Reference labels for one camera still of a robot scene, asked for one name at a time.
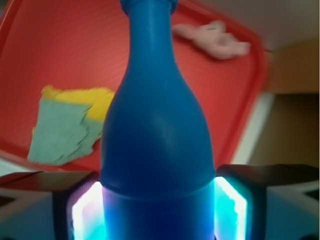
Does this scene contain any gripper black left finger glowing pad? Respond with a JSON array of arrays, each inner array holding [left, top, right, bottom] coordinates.
[[0, 171, 107, 240]]

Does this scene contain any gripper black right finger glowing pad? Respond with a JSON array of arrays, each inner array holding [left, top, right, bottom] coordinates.
[[214, 164, 320, 240]]

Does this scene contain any blue plastic bottle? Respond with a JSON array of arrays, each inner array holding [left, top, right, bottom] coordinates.
[[100, 0, 216, 240]]

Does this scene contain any brown cardboard box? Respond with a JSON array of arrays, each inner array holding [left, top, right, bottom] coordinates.
[[250, 38, 320, 167]]

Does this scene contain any teal cloth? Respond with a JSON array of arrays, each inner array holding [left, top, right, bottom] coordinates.
[[27, 97, 103, 166]]

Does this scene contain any yellow cloth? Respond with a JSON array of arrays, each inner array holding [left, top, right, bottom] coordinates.
[[41, 85, 115, 122]]

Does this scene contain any red plastic tray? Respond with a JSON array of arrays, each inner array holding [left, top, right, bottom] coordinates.
[[0, 0, 268, 171]]

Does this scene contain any pink plush toy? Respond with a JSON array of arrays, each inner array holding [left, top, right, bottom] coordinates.
[[172, 20, 251, 60]]

